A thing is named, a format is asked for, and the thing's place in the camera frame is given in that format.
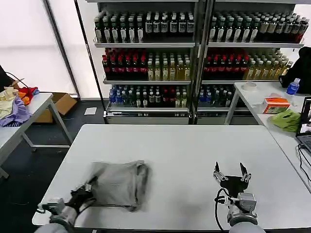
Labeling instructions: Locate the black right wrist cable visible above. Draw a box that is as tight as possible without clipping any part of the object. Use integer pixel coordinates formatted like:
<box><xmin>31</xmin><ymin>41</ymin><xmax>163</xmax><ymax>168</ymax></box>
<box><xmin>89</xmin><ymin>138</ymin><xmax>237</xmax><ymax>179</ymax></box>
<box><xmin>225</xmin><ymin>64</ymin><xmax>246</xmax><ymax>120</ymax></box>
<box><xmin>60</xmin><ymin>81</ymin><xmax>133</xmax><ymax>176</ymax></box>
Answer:
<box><xmin>213</xmin><ymin>188</ymin><xmax>234</xmax><ymax>231</ymax></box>

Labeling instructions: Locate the brown cardboard box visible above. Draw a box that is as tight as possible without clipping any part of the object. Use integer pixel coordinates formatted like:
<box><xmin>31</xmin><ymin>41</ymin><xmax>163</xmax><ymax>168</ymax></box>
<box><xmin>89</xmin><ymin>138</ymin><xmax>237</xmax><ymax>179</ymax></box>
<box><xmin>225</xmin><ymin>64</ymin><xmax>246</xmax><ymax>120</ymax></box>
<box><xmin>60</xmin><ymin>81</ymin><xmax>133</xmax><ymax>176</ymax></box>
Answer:
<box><xmin>35</xmin><ymin>92</ymin><xmax>78</xmax><ymax>124</ymax></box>

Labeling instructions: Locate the grey printed T-shirt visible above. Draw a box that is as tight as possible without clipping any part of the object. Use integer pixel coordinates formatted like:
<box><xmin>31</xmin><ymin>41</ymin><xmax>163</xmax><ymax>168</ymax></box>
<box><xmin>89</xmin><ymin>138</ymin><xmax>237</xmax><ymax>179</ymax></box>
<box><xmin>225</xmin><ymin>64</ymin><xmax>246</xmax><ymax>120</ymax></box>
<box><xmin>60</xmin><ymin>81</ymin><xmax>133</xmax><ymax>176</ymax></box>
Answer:
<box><xmin>82</xmin><ymin>159</ymin><xmax>153</xmax><ymax>213</ymax></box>

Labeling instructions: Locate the purple cloth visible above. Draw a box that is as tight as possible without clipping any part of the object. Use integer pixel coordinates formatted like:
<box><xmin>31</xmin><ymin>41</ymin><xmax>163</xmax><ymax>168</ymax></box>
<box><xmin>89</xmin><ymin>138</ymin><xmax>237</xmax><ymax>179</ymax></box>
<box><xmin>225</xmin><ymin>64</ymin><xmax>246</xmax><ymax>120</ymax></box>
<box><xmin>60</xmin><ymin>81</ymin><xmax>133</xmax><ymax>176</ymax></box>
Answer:
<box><xmin>0</xmin><ymin>96</ymin><xmax>33</xmax><ymax>128</ymax></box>

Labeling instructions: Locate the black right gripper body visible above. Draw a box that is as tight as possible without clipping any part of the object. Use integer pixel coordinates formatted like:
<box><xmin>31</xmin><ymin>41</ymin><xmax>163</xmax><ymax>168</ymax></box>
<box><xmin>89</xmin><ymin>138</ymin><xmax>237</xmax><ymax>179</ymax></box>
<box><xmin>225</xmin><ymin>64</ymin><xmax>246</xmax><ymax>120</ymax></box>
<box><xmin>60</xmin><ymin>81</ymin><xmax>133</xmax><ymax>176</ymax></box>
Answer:
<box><xmin>219</xmin><ymin>175</ymin><xmax>250</xmax><ymax>198</ymax></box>

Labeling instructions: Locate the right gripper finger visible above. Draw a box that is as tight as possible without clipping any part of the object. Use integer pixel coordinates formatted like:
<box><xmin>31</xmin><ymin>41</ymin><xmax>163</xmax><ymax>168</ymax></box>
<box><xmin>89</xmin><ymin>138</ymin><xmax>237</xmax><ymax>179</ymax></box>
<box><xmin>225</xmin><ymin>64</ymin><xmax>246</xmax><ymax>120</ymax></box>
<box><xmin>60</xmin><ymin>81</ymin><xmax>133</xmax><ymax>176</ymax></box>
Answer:
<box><xmin>239</xmin><ymin>162</ymin><xmax>252</xmax><ymax>183</ymax></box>
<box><xmin>213</xmin><ymin>162</ymin><xmax>229</xmax><ymax>183</ymax></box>

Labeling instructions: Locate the blue plastic bottle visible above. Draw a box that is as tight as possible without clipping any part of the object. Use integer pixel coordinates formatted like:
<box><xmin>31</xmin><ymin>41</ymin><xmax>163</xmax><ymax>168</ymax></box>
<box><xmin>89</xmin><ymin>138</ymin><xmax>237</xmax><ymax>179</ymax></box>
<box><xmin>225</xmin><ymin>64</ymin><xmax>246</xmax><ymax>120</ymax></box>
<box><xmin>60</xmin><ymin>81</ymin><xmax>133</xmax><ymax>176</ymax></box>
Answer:
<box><xmin>286</xmin><ymin>78</ymin><xmax>301</xmax><ymax>96</ymax></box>

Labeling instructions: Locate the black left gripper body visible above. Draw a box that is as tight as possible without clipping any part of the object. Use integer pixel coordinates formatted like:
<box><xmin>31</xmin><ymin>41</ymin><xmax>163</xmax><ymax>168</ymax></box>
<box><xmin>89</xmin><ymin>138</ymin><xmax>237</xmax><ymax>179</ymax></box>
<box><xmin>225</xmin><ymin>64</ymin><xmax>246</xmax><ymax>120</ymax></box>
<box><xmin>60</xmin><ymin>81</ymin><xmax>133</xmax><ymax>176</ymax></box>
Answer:
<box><xmin>69</xmin><ymin>183</ymin><xmax>97</xmax><ymax>214</ymax></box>

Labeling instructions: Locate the black bag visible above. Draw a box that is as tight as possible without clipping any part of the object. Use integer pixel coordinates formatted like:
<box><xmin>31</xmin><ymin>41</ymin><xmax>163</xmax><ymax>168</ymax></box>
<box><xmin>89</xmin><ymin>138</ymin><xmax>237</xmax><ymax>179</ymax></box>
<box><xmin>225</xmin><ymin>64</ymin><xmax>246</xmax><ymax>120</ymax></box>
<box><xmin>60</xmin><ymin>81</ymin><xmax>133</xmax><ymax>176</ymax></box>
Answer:
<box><xmin>278</xmin><ymin>46</ymin><xmax>311</xmax><ymax>94</ymax></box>

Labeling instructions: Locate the white side table with clothes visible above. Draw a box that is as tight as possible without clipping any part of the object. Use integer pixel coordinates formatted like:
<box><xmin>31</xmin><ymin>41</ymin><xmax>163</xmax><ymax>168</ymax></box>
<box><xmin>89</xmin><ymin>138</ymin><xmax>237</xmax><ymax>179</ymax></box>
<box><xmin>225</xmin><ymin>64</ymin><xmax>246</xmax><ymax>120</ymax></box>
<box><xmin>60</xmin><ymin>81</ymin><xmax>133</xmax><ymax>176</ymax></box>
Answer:
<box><xmin>0</xmin><ymin>92</ymin><xmax>73</xmax><ymax>180</ymax></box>

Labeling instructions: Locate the open black laptop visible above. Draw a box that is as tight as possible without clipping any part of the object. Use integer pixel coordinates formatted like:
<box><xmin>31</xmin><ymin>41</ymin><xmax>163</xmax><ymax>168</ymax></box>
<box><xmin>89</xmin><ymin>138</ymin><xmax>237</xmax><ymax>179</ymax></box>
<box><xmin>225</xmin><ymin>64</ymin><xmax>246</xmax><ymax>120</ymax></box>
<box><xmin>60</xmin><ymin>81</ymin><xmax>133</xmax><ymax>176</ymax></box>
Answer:
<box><xmin>295</xmin><ymin>96</ymin><xmax>311</xmax><ymax>154</ymax></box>

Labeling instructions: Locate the metal shelf with bottles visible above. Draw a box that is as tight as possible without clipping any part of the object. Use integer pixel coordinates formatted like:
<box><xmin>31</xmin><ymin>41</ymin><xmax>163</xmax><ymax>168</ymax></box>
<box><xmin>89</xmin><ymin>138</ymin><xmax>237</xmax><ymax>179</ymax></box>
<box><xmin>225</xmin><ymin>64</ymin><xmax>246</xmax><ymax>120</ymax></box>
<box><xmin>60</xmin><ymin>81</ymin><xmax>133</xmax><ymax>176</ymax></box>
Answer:
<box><xmin>86</xmin><ymin>0</ymin><xmax>202</xmax><ymax>125</ymax></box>
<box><xmin>195</xmin><ymin>0</ymin><xmax>307</xmax><ymax>126</ymax></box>

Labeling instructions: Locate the cream cloth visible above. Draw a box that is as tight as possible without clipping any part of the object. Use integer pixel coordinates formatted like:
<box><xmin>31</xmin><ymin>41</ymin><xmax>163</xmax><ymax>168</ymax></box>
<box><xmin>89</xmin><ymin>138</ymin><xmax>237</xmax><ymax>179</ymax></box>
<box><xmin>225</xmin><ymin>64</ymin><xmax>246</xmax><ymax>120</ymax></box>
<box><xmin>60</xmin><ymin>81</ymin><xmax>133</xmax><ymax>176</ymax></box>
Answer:
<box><xmin>0</xmin><ymin>86</ymin><xmax>19</xmax><ymax>121</ymax></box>

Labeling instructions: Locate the orange tissue box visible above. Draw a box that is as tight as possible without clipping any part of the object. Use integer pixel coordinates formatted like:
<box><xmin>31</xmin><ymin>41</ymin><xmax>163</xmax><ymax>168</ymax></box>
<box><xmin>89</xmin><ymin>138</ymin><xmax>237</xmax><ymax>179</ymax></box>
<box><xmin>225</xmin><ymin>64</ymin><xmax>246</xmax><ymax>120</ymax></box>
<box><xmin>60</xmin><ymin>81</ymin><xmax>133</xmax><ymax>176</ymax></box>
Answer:
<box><xmin>261</xmin><ymin>97</ymin><xmax>291</xmax><ymax>115</ymax></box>

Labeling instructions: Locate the black laptop cable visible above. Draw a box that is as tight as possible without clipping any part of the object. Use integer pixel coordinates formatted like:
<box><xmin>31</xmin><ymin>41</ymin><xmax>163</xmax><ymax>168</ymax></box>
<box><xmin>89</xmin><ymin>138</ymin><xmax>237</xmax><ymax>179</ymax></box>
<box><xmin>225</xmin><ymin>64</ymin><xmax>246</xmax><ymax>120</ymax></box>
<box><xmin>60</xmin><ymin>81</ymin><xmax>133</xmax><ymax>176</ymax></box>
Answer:
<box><xmin>297</xmin><ymin>143</ymin><xmax>311</xmax><ymax>182</ymax></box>

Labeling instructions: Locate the red orange cloth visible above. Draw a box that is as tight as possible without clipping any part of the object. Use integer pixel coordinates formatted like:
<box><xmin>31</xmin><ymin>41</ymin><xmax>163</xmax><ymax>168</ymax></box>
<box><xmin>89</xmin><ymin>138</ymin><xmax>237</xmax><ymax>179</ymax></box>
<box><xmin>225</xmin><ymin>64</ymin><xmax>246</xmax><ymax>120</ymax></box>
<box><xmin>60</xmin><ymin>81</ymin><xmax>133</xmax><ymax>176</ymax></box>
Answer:
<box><xmin>18</xmin><ymin>86</ymin><xmax>40</xmax><ymax>106</ymax></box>

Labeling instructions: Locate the white work table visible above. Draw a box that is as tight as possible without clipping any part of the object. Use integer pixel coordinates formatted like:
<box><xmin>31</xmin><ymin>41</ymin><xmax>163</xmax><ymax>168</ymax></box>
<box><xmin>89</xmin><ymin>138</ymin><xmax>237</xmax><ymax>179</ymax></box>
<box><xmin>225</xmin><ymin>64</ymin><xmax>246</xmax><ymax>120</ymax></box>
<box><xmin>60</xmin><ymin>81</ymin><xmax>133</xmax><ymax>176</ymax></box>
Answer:
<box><xmin>32</xmin><ymin>123</ymin><xmax>311</xmax><ymax>230</ymax></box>

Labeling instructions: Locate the black chair back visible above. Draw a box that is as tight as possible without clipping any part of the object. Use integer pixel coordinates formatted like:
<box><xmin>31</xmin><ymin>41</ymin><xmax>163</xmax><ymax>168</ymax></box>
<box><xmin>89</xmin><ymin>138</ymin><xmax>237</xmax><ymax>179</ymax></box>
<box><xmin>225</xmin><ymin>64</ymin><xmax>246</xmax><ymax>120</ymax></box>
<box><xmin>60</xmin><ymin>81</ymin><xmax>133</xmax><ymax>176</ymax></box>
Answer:
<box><xmin>0</xmin><ymin>65</ymin><xmax>16</xmax><ymax>93</ymax></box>

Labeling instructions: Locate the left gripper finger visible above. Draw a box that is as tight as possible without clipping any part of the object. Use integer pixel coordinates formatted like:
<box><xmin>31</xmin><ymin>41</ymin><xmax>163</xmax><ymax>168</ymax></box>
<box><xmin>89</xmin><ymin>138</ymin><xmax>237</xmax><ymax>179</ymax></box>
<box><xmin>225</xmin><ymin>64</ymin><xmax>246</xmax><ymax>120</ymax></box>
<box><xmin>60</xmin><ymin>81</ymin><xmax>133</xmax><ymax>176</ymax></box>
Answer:
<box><xmin>84</xmin><ymin>176</ymin><xmax>99</xmax><ymax>193</ymax></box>

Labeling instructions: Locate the white desk with laptop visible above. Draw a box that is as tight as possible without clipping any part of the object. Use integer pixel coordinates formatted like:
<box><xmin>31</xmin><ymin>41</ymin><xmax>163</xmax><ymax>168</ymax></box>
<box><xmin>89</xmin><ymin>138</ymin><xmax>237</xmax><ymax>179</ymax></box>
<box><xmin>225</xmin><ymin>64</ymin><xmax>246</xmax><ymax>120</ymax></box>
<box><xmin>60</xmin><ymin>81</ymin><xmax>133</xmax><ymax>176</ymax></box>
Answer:
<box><xmin>224</xmin><ymin>82</ymin><xmax>311</xmax><ymax>188</ymax></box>

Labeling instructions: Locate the green cloth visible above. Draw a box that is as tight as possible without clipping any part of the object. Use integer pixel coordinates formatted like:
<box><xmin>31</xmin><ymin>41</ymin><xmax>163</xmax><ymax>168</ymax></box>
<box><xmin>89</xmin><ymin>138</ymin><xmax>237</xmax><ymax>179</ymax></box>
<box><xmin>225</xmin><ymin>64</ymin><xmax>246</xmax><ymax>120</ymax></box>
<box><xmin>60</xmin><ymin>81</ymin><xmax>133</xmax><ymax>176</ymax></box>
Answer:
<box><xmin>269</xmin><ymin>109</ymin><xmax>302</xmax><ymax>133</ymax></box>

